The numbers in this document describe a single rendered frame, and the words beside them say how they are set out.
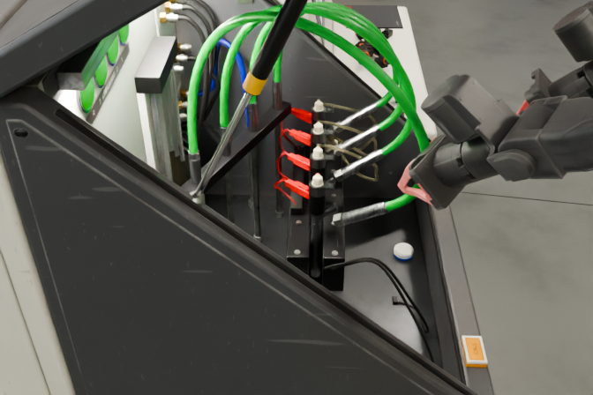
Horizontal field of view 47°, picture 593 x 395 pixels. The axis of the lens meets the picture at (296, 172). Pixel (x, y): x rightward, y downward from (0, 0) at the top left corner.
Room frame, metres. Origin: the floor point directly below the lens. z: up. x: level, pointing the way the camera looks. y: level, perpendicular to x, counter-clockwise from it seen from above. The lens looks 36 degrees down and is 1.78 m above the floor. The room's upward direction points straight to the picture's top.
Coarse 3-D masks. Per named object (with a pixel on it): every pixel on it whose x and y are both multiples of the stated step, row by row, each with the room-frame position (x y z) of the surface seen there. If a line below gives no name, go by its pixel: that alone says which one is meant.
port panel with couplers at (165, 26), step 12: (180, 0) 1.19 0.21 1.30; (156, 12) 1.08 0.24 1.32; (168, 12) 1.16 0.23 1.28; (156, 24) 1.08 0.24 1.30; (168, 24) 1.15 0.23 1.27; (180, 48) 1.19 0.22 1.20; (180, 60) 1.14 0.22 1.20; (180, 72) 1.10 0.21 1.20; (180, 84) 1.19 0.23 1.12; (180, 96) 1.19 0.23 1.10; (180, 108) 1.14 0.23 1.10; (180, 120) 1.10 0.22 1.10
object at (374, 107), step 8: (344, 8) 1.13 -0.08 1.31; (360, 16) 1.13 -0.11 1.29; (368, 24) 1.13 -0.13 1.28; (392, 48) 1.13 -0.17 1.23; (280, 56) 1.13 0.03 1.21; (280, 64) 1.13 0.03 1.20; (280, 72) 1.13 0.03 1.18; (280, 80) 1.14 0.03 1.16; (272, 88) 1.14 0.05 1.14; (280, 88) 1.13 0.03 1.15; (280, 96) 1.13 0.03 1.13; (384, 96) 1.13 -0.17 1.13; (392, 96) 1.12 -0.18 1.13; (280, 104) 1.13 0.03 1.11; (376, 104) 1.13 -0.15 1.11; (384, 104) 1.12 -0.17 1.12; (360, 112) 1.13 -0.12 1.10; (368, 112) 1.12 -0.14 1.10; (344, 120) 1.13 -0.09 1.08; (352, 120) 1.12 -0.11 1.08; (336, 128) 1.12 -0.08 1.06
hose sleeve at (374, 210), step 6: (378, 204) 0.77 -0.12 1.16; (384, 204) 0.76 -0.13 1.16; (354, 210) 0.79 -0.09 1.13; (360, 210) 0.78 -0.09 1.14; (366, 210) 0.77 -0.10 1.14; (372, 210) 0.77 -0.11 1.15; (378, 210) 0.76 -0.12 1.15; (384, 210) 0.76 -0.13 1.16; (342, 216) 0.79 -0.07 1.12; (348, 216) 0.78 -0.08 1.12; (354, 216) 0.78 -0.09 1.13; (360, 216) 0.77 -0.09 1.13; (366, 216) 0.77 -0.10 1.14; (372, 216) 0.77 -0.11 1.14; (348, 222) 0.78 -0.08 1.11
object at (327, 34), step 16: (240, 16) 0.86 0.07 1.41; (256, 16) 0.84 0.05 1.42; (272, 16) 0.83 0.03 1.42; (224, 32) 0.86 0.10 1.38; (320, 32) 0.80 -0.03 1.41; (208, 48) 0.88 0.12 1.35; (352, 48) 0.79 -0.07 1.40; (368, 64) 0.78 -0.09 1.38; (192, 80) 0.89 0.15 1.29; (384, 80) 0.77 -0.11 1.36; (192, 96) 0.89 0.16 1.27; (400, 96) 0.76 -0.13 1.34; (192, 112) 0.89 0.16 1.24; (416, 112) 0.75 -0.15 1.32; (192, 128) 0.89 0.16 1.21; (416, 128) 0.75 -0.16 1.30; (192, 144) 0.90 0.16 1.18
